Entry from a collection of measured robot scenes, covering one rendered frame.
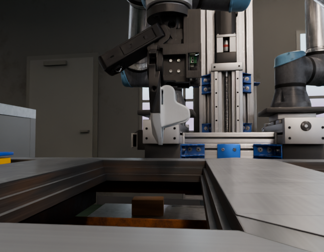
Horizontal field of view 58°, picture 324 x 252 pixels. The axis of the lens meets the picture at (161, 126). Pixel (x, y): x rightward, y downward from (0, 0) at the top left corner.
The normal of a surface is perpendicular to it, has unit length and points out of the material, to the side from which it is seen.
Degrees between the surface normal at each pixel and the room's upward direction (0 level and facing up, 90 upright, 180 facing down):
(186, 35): 90
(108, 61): 89
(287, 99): 73
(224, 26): 90
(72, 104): 90
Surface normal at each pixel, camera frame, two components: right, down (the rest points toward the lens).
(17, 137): 0.99, 0.00
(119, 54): -0.12, -0.07
